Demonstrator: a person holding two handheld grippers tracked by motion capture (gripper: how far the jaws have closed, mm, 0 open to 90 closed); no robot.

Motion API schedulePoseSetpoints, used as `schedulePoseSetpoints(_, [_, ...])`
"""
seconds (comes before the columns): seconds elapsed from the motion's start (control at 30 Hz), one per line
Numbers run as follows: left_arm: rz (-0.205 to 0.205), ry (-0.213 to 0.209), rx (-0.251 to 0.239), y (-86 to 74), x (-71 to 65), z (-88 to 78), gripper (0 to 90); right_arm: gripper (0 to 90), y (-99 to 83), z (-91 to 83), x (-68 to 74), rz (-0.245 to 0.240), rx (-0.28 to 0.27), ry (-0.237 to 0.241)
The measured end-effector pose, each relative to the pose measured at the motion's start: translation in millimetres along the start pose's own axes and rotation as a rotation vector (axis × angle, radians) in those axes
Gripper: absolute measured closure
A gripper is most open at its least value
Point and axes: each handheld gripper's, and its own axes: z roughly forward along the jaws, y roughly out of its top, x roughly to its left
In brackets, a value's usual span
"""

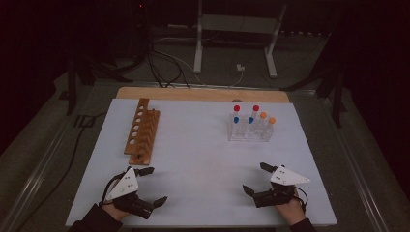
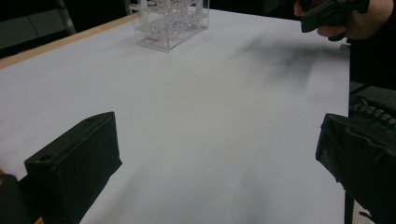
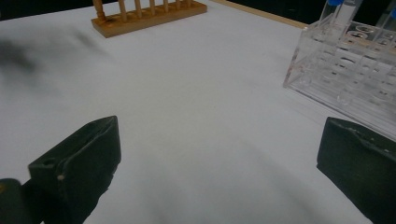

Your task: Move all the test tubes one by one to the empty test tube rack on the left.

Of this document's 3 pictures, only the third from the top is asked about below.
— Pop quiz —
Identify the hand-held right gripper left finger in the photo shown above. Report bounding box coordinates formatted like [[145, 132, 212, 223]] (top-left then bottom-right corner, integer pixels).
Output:
[[27, 115, 121, 224]]

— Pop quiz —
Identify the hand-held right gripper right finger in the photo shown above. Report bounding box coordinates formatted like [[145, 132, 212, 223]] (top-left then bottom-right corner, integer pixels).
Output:
[[317, 117, 396, 224]]

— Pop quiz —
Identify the clear acrylic test tube rack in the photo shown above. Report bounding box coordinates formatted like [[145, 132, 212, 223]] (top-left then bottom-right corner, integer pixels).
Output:
[[282, 13, 396, 141]]

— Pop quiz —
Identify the blue-capped test tube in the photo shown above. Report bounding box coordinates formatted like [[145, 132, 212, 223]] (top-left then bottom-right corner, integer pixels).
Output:
[[318, 0, 363, 32], [375, 6, 396, 32]]

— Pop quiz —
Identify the wooden test tube rack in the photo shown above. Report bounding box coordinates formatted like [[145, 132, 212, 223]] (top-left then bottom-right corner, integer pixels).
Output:
[[91, 0, 208, 39]]

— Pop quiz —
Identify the white table mat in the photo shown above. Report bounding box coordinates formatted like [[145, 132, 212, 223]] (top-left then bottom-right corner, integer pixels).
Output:
[[0, 0, 396, 224]]

